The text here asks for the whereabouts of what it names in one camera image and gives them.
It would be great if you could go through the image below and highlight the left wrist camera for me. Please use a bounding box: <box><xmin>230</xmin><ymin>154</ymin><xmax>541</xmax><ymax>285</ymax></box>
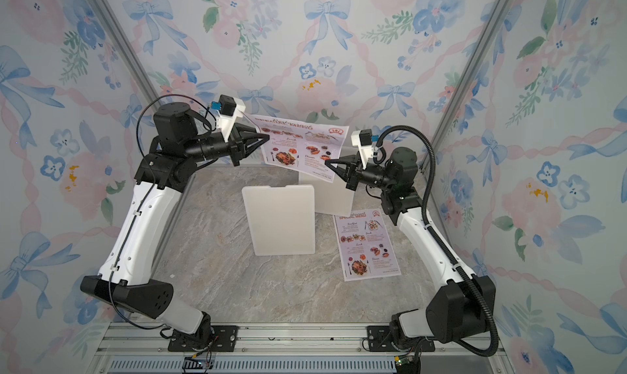
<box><xmin>211</xmin><ymin>94</ymin><xmax>246</xmax><ymax>142</ymax></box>

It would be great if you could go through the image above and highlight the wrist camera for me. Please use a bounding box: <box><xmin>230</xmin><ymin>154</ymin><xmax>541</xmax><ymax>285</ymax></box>
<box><xmin>350</xmin><ymin>129</ymin><xmax>378</xmax><ymax>168</ymax></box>
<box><xmin>211</xmin><ymin>94</ymin><xmax>246</xmax><ymax>142</ymax></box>

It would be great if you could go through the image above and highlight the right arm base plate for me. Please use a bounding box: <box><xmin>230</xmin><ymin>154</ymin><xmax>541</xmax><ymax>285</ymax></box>
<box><xmin>362</xmin><ymin>325</ymin><xmax>435</xmax><ymax>354</ymax></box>

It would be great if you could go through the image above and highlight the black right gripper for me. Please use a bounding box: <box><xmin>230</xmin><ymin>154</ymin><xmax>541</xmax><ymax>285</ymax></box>
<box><xmin>327</xmin><ymin>155</ymin><xmax>395</xmax><ymax>195</ymax></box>

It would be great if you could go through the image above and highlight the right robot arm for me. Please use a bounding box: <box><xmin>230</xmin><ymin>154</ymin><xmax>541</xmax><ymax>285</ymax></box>
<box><xmin>325</xmin><ymin>147</ymin><xmax>499</xmax><ymax>357</ymax></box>

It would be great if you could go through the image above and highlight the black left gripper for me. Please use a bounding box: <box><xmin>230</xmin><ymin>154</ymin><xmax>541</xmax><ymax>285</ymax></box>
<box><xmin>189</xmin><ymin>127</ymin><xmax>272</xmax><ymax>169</ymax></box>

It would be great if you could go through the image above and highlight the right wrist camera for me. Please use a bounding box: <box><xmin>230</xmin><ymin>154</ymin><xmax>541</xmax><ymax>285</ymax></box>
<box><xmin>350</xmin><ymin>129</ymin><xmax>378</xmax><ymax>168</ymax></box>

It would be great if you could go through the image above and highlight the aluminium frame post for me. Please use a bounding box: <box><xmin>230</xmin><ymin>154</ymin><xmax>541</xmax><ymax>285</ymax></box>
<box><xmin>87</xmin><ymin>0</ymin><xmax>158</xmax><ymax>101</ymax></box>
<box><xmin>431</xmin><ymin>0</ymin><xmax>513</xmax><ymax>152</ymax></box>

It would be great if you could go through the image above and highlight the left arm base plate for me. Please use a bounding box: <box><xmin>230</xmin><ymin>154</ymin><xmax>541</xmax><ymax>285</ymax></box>
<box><xmin>168</xmin><ymin>325</ymin><xmax>239</xmax><ymax>353</ymax></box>

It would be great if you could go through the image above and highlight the white narrow rack rear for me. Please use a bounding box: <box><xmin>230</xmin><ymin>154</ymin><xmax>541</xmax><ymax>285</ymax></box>
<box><xmin>298</xmin><ymin>142</ymin><xmax>354</xmax><ymax>217</ymax></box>

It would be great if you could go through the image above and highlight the black corrugated cable conduit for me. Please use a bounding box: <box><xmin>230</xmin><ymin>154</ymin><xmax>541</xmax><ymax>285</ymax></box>
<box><xmin>374</xmin><ymin>124</ymin><xmax>500</xmax><ymax>358</ymax></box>

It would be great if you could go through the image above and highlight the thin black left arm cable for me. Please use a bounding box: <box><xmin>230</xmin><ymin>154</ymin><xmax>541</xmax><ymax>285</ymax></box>
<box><xmin>106</xmin><ymin>96</ymin><xmax>217</xmax><ymax>331</ymax></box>

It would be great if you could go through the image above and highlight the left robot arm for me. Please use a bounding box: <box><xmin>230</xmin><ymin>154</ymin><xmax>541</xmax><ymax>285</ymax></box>
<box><xmin>80</xmin><ymin>95</ymin><xmax>269</xmax><ymax>340</ymax></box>

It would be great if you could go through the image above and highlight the restaurant special menu sheet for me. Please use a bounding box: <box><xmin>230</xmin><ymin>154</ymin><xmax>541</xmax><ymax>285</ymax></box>
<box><xmin>250</xmin><ymin>115</ymin><xmax>349</xmax><ymax>183</ymax></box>

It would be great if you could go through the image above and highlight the white narrow rack front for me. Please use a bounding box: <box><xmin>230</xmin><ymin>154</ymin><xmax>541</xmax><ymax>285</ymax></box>
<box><xmin>242</xmin><ymin>185</ymin><xmax>316</xmax><ymax>257</ymax></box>

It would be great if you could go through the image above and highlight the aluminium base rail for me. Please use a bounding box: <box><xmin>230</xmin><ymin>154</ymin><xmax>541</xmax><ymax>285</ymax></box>
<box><xmin>87</xmin><ymin>323</ymin><xmax>513</xmax><ymax>373</ymax></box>

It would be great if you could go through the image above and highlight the white narrow rack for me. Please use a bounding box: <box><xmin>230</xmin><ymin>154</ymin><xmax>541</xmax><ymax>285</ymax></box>
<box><xmin>242</xmin><ymin>185</ymin><xmax>316</xmax><ymax>257</ymax></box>
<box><xmin>298</xmin><ymin>142</ymin><xmax>354</xmax><ymax>217</ymax></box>

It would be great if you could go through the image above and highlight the aluminium frame post right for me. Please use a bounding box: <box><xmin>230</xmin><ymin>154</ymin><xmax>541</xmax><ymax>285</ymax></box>
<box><xmin>431</xmin><ymin>0</ymin><xmax>513</xmax><ymax>152</ymax></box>

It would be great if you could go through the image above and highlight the aluminium frame post left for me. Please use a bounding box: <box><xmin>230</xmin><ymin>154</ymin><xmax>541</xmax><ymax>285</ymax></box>
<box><xmin>87</xmin><ymin>0</ymin><xmax>158</xmax><ymax>101</ymax></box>

